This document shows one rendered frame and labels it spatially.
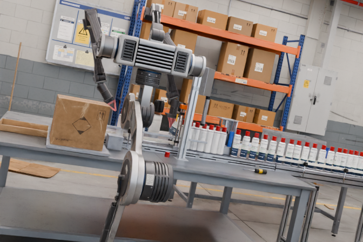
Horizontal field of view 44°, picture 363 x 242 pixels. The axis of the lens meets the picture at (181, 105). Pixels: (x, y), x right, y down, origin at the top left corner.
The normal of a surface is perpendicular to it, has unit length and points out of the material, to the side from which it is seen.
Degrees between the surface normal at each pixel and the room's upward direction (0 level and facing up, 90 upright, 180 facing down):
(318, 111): 90
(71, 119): 90
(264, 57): 89
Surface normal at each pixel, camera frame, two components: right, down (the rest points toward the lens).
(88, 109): 0.29, 0.11
